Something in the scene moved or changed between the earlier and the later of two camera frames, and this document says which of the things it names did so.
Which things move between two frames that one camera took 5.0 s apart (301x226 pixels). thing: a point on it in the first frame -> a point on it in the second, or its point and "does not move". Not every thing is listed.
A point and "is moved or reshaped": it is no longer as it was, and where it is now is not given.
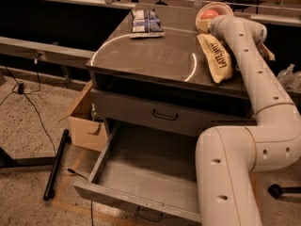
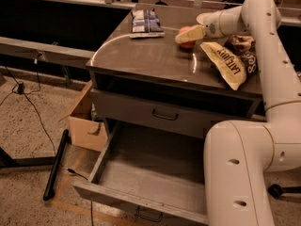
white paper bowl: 222,8 -> 204,18
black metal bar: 49,192 does not move
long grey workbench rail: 45,52 does not move
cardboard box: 87,129 does not move
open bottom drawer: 150,170 does not move
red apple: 209,14 is moved or reshaped
